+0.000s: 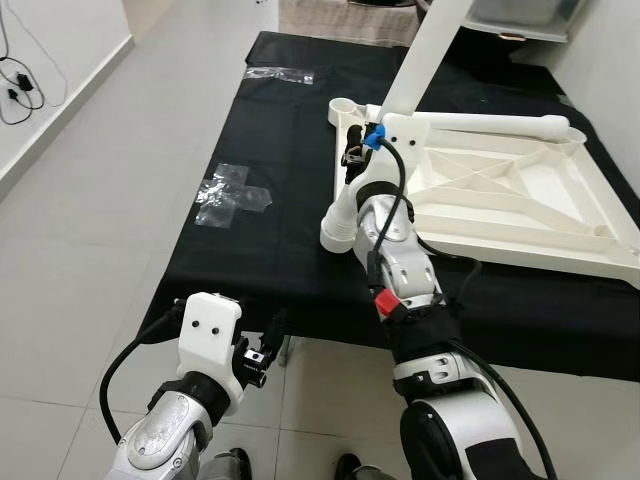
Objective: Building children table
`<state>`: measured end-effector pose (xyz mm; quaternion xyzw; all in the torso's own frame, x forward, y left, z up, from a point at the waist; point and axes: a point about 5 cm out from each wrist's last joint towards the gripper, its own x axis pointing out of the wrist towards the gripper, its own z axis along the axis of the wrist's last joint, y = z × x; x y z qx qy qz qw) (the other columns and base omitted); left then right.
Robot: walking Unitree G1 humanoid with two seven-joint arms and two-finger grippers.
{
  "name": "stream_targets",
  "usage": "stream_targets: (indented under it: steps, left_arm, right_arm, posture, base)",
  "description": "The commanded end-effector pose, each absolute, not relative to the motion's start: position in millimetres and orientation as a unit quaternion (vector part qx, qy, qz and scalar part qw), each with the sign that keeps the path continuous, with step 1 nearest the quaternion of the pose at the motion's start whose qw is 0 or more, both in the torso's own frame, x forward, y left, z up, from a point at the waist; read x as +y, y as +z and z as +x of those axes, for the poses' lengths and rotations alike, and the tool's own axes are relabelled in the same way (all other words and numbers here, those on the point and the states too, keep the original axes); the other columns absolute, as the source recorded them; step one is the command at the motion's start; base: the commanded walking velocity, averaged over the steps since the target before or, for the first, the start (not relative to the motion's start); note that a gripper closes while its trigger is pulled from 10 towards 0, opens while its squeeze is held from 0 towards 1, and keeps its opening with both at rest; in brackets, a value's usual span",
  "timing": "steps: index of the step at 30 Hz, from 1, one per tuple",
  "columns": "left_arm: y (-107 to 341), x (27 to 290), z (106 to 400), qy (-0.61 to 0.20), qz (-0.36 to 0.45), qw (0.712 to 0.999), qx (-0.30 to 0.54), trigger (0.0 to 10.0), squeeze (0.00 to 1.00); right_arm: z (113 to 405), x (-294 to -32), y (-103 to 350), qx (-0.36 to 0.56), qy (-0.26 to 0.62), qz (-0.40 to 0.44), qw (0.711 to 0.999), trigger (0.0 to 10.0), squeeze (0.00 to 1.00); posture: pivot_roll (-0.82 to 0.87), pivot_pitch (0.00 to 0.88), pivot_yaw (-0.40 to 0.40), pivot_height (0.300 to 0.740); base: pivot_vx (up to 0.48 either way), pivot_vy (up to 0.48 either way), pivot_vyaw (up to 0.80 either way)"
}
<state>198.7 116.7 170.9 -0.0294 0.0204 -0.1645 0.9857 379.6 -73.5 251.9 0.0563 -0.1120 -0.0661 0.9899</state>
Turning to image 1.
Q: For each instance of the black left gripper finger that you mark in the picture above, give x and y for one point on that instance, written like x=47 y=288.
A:
x=277 y=328

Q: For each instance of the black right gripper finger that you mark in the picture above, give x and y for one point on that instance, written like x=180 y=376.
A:
x=356 y=136

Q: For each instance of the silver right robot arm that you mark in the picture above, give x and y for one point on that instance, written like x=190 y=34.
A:
x=400 y=260

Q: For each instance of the black tablecloth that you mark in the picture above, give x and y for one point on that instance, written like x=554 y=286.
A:
x=230 y=280

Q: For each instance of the grey robot left foot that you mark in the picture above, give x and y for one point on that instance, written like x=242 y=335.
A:
x=228 y=466

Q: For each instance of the grey robot foot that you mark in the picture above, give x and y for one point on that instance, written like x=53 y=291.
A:
x=350 y=468
x=228 y=466

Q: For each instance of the beige woven bench cover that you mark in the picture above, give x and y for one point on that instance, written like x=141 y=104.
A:
x=330 y=18

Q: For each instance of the clear tape cross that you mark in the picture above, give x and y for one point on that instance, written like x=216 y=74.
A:
x=235 y=195

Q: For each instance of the grey robot right foot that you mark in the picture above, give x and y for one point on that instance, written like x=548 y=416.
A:
x=350 y=468

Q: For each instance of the white plastic table top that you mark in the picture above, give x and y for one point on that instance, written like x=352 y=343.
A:
x=520 y=200

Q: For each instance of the black round bowl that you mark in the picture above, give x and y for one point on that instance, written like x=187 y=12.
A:
x=490 y=33

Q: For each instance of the clear plastic storage box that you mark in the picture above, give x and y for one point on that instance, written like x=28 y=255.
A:
x=520 y=10

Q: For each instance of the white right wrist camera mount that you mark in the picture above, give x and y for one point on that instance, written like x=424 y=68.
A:
x=405 y=140

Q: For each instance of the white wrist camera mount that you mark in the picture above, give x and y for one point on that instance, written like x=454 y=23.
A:
x=210 y=320
x=405 y=140

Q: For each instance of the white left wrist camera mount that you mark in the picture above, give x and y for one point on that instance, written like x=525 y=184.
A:
x=210 y=320

